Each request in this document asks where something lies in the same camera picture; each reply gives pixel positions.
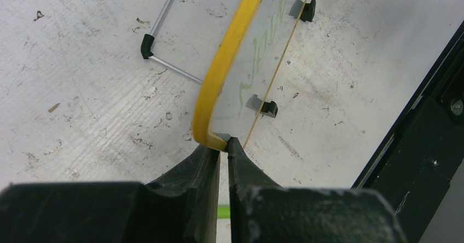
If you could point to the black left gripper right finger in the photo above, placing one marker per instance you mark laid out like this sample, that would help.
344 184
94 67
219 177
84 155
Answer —
246 182

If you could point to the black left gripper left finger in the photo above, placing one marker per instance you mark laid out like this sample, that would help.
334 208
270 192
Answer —
185 199

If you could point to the yellow framed whiteboard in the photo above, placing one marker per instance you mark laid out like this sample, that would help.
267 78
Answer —
246 63

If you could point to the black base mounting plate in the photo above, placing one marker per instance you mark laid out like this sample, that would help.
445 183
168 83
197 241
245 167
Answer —
414 164

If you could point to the metal wire whiteboard stand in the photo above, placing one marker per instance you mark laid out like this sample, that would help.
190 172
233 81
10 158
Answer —
149 48

